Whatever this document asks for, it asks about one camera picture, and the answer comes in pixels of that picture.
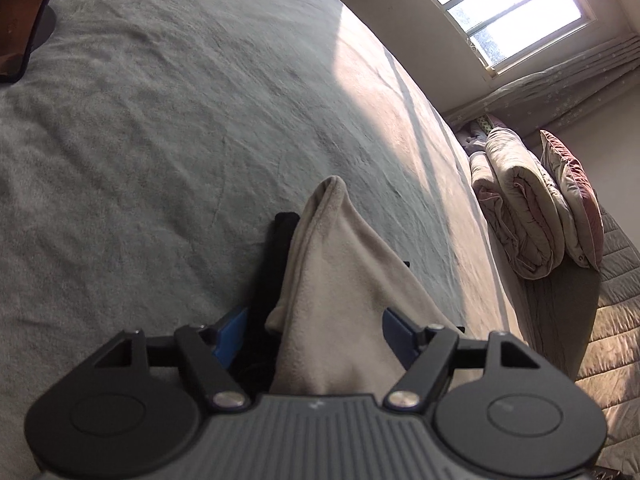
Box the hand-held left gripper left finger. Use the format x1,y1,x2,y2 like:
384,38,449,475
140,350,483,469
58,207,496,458
95,307,251,413

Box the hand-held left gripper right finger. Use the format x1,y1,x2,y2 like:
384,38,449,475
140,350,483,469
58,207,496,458
382,308,543,411

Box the beige printed sweatshirt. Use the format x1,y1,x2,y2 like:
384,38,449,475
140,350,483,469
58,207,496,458
264,176,468,396

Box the black pants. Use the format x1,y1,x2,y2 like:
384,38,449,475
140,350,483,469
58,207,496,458
227,211,412,395

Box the folded beige quilt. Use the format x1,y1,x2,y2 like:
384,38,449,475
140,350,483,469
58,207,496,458
470,126,576,280

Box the small patterned cushion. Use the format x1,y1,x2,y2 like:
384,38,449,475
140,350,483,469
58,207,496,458
457,115,493,153

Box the grey quilted mattress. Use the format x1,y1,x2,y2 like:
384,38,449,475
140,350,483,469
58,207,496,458
520,205,640,480

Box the pink and beige pillow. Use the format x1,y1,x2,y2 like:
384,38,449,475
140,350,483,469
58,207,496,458
539,130,606,272

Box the grey star-patterned curtain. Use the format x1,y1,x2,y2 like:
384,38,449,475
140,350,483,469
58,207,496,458
445,35,640,136

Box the window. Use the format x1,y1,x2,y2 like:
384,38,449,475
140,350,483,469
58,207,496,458
395,0,598,78

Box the dark framed orange object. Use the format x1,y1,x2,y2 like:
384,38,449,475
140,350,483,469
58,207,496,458
0,0,68,83

